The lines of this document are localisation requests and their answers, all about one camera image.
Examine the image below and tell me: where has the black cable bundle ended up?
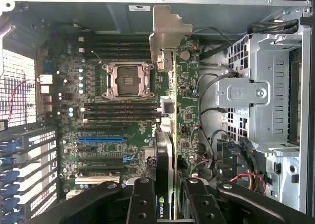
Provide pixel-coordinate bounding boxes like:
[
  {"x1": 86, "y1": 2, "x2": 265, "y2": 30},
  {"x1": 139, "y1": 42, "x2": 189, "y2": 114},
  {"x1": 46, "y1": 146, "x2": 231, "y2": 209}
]
[{"x1": 247, "y1": 18, "x2": 300, "y2": 35}]

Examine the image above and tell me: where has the black wire white connector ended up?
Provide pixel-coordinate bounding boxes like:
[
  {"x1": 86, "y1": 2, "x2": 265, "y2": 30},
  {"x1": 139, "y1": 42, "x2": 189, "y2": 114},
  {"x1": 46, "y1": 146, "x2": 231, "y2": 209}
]
[{"x1": 52, "y1": 21, "x2": 92, "y2": 33}]

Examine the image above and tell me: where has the yellow wire bundle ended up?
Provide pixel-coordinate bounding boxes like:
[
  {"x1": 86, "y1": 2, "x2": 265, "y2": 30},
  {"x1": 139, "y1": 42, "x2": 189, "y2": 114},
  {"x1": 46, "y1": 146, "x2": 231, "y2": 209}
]
[{"x1": 247, "y1": 175, "x2": 260, "y2": 193}]

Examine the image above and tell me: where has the black open PC case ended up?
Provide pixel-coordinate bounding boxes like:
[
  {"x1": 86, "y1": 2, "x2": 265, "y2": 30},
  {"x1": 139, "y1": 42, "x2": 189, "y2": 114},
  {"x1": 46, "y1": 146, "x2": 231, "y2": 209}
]
[{"x1": 0, "y1": 0, "x2": 315, "y2": 224}]

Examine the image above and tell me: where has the green RAM stick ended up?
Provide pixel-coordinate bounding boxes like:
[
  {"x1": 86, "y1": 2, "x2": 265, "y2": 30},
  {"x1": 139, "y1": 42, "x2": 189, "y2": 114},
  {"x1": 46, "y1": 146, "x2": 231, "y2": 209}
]
[{"x1": 83, "y1": 118, "x2": 160, "y2": 124}]

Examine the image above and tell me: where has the green motherboard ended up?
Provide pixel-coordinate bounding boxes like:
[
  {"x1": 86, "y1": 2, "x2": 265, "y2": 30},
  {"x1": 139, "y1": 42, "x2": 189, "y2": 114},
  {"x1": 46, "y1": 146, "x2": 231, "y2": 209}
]
[{"x1": 36, "y1": 33, "x2": 201, "y2": 201}]

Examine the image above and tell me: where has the metal CPU socket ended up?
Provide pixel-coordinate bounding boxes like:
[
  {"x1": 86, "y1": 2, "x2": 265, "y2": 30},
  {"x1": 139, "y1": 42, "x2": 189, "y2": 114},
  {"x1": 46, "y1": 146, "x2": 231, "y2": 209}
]
[{"x1": 101, "y1": 61, "x2": 156, "y2": 101}]

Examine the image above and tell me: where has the white expansion slot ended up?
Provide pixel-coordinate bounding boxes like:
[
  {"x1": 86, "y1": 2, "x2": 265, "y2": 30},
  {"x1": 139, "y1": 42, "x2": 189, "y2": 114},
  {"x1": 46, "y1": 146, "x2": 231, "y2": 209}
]
[{"x1": 74, "y1": 176, "x2": 122, "y2": 185}]

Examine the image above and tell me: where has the black drive power connector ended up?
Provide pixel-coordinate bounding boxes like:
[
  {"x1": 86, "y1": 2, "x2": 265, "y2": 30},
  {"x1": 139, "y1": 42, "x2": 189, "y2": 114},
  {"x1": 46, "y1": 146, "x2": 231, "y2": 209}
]
[{"x1": 216, "y1": 139, "x2": 241, "y2": 172}]

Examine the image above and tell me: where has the red black twisted wire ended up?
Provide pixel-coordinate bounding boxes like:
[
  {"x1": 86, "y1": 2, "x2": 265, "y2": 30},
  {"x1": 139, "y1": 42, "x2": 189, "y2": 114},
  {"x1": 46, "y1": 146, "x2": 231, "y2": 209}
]
[{"x1": 6, "y1": 78, "x2": 54, "y2": 123}]

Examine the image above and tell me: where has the metal disk bay cage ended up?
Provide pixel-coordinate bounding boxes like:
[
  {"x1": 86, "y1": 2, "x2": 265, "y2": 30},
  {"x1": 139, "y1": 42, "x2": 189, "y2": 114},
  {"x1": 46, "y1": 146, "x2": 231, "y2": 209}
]
[{"x1": 214, "y1": 33, "x2": 311, "y2": 211}]

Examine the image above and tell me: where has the blue expansion slot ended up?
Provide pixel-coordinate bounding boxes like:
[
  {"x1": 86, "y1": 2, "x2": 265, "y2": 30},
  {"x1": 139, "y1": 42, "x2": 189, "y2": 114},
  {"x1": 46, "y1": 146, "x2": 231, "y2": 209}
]
[{"x1": 77, "y1": 136, "x2": 124, "y2": 143}]

